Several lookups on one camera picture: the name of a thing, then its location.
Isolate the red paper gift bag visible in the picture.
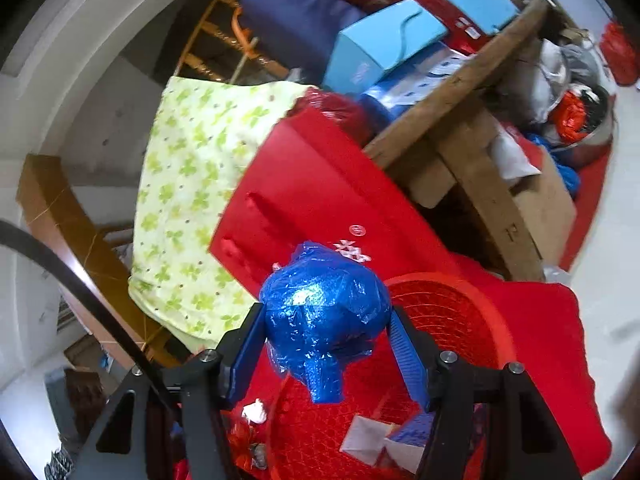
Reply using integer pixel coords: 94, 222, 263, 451
209, 107, 451, 306

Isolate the metal bowl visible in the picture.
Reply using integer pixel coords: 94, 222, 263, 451
562, 85, 615, 171

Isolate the red mesh basket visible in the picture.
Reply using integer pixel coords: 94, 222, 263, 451
227, 272, 518, 480

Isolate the orange metal rack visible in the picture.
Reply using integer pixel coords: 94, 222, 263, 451
175, 0, 291, 83

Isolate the red cardboard box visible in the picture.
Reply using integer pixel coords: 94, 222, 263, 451
365, 0, 493, 55

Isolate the dark red plastic bag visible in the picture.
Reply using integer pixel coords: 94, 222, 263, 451
292, 87, 373, 147

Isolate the navy blue fabric bag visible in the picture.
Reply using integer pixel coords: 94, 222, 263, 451
240, 0, 368, 86

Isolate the red cloth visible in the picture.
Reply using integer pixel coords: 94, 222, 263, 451
450, 255, 613, 476

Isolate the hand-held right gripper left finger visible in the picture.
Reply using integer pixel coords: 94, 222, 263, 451
75, 304, 266, 480

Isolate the blue plastic bag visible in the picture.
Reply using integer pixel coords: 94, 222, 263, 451
525, 132, 581, 201
260, 241, 393, 405

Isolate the green clover print cloth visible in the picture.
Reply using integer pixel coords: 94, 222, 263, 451
127, 76, 313, 352

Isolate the blue and white printed box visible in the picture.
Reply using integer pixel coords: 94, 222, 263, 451
361, 42, 473, 121

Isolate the orange plastic bag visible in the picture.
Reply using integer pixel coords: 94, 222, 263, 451
550, 91, 588, 142

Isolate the white plastic bag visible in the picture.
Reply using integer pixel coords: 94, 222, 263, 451
489, 127, 542, 183

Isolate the white paper carton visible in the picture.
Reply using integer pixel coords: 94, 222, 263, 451
341, 414, 426, 473

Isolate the grey plastic bag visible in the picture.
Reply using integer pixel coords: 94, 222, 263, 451
560, 44, 603, 88

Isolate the black cable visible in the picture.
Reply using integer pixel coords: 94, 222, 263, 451
0, 220, 176, 406

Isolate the brown wooden cabinet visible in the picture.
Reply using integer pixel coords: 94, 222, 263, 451
17, 154, 176, 366

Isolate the light blue cardboard box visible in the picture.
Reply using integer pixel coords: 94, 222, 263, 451
322, 0, 448, 96

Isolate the white crumpled tissue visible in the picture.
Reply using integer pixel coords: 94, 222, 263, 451
242, 398, 268, 423

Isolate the brown cardboard box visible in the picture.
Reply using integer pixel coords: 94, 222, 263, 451
505, 152, 578, 266

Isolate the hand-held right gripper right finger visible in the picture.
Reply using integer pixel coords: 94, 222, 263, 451
387, 310, 583, 480

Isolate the old wooden table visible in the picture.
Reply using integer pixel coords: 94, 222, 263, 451
362, 0, 553, 281

